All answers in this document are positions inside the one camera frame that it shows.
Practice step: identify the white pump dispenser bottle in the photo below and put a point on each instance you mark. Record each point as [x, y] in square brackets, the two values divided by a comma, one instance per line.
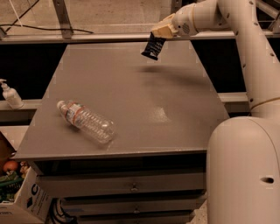
[11, 95]

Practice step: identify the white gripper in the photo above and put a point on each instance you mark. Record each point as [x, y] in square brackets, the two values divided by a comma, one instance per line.
[183, 23]

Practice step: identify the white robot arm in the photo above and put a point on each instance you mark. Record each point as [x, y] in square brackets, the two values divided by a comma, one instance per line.
[243, 154]

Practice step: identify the grey drawer cabinet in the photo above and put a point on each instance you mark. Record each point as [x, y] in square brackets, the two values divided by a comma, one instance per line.
[154, 169]

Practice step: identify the orange fruit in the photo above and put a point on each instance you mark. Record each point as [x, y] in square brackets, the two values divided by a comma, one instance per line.
[10, 165]

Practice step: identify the metal frame rail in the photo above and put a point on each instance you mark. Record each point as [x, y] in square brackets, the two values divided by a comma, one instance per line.
[81, 21]

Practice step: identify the dark blue rxbar wrapper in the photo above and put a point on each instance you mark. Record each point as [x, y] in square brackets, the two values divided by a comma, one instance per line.
[154, 47]

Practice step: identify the white cardboard box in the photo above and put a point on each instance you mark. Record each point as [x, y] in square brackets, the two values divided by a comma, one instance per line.
[31, 204]

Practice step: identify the clear plastic water bottle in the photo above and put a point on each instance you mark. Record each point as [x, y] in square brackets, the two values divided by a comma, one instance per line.
[93, 124]

